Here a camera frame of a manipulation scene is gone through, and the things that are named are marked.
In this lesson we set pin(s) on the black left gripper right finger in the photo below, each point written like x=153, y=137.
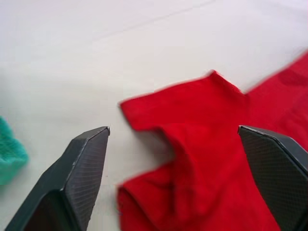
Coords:
x=276, y=168

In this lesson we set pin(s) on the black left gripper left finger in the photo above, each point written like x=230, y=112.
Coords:
x=79, y=178

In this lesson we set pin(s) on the red t-shirt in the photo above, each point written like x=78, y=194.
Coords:
x=216, y=149

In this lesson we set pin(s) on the teal green sock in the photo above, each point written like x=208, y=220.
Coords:
x=9, y=154

